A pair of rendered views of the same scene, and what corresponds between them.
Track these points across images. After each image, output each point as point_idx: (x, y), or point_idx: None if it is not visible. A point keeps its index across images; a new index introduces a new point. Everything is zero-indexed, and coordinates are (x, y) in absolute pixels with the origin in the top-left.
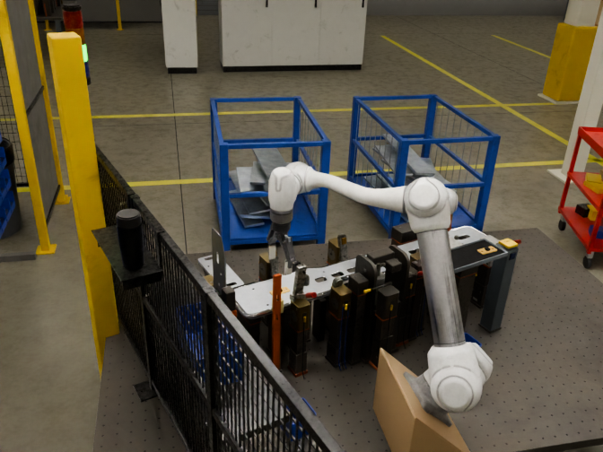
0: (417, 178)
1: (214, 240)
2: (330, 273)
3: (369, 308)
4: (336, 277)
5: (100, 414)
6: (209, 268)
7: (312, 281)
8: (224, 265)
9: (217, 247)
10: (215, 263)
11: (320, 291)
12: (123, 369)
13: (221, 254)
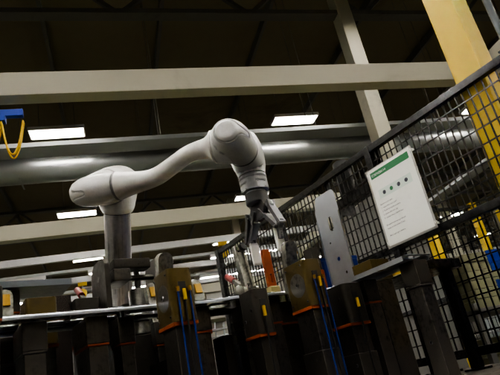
0: (124, 166)
1: (332, 204)
2: (199, 304)
3: None
4: (196, 280)
5: (468, 367)
6: (397, 265)
7: (230, 303)
8: (318, 230)
9: (327, 210)
10: (337, 231)
11: (219, 309)
12: (497, 364)
13: (321, 218)
